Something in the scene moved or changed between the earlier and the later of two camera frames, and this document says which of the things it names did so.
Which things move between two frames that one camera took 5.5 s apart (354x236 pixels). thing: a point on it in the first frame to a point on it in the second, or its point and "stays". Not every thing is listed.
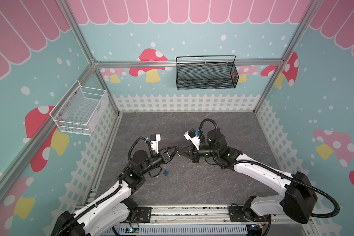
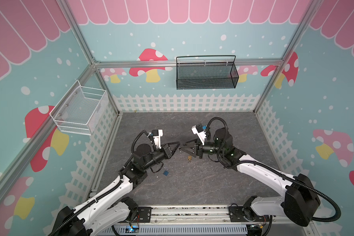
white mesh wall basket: x=80 y=111 stays
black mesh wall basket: x=216 y=72 stays
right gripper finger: x=187 y=156 to x=191 y=151
